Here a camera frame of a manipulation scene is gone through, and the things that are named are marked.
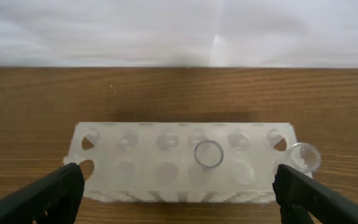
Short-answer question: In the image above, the white test tube rack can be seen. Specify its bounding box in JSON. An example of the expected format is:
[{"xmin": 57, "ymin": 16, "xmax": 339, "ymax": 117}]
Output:
[{"xmin": 62, "ymin": 121, "xmax": 301, "ymax": 205}]

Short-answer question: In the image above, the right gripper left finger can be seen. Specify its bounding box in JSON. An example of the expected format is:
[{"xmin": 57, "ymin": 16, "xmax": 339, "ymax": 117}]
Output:
[{"xmin": 0, "ymin": 162, "xmax": 85, "ymax": 224}]

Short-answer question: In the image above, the clear test tube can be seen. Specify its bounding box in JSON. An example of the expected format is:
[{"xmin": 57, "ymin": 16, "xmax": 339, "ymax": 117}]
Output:
[
  {"xmin": 193, "ymin": 139, "xmax": 224, "ymax": 169},
  {"xmin": 285, "ymin": 142, "xmax": 323, "ymax": 175}
]

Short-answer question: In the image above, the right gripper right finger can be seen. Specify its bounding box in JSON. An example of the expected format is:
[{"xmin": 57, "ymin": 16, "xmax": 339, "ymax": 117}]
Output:
[{"xmin": 272, "ymin": 164, "xmax": 358, "ymax": 224}]

